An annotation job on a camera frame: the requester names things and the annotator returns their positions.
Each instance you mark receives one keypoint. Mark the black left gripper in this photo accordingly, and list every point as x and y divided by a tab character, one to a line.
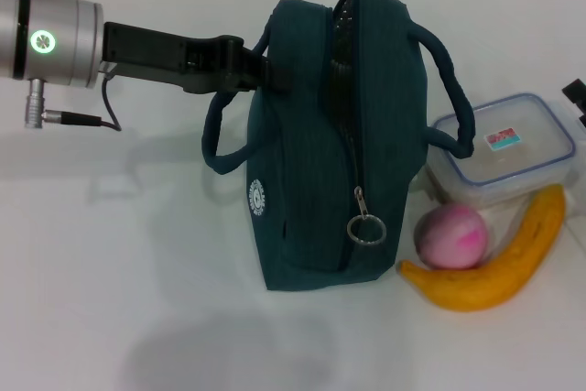
151	54

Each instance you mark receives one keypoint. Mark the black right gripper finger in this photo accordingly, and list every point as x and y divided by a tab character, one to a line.
582	119
576	92

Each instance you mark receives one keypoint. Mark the clear plastic container blue lid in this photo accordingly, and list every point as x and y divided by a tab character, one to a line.
517	166

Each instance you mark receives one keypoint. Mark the dark teal insulated lunch bag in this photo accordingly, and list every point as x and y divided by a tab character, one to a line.
302	157

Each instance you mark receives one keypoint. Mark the pink peach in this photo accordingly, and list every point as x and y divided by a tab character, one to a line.
448	235

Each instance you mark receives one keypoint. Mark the yellow banana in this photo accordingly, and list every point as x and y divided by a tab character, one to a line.
471	290

